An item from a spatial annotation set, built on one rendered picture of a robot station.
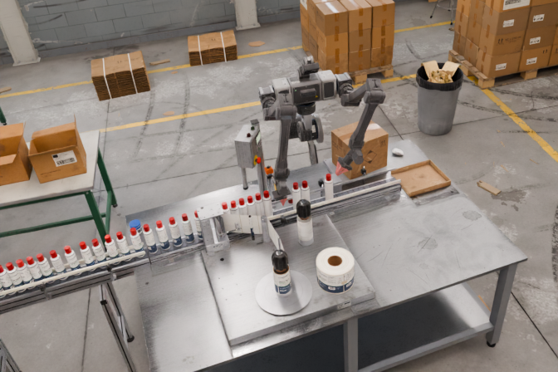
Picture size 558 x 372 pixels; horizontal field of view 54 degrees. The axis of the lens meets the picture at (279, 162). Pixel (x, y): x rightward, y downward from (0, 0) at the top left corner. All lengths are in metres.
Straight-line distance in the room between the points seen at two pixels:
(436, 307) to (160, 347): 1.80
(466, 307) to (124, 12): 6.22
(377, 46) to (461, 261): 3.78
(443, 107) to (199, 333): 3.48
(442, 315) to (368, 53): 3.63
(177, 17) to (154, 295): 5.73
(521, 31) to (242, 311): 4.60
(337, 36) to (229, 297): 3.98
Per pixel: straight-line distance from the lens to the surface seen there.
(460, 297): 3.92
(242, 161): 3.17
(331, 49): 6.41
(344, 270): 2.92
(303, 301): 2.97
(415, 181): 3.79
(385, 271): 3.18
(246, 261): 3.20
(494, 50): 6.44
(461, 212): 3.60
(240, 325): 2.92
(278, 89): 3.47
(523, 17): 6.46
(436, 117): 5.63
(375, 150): 3.73
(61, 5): 8.42
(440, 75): 5.55
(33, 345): 4.44
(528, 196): 5.16
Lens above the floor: 3.17
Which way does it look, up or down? 36 degrees down
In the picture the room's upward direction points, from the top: 6 degrees counter-clockwise
